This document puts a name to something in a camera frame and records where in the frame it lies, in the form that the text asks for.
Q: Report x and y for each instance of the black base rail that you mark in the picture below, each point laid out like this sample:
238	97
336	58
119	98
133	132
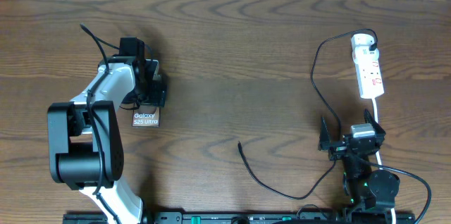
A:
229	218

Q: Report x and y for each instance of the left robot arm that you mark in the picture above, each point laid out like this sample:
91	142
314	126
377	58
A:
85	146

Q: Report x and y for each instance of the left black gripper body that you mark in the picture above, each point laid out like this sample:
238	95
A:
152	94

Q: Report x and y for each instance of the Galaxy S25 Ultra smartphone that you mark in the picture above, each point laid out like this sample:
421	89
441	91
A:
146	116

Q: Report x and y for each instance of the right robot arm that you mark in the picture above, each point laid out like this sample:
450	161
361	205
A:
372	190

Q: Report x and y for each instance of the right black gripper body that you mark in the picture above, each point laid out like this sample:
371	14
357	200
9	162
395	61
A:
338	150

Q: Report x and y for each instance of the white power strip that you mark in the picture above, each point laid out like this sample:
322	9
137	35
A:
368	72

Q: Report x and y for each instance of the white USB charger adapter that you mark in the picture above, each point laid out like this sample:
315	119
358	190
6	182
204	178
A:
363	40

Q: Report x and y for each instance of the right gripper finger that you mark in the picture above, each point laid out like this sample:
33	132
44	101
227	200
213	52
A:
324	137
371	120

